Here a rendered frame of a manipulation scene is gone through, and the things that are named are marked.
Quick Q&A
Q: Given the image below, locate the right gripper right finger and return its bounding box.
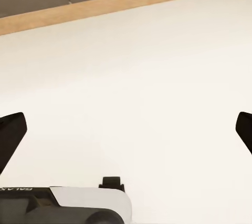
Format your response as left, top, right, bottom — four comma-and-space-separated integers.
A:
235, 111, 252, 154

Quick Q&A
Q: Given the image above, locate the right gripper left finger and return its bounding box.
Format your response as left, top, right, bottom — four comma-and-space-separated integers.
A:
0, 112, 27, 174

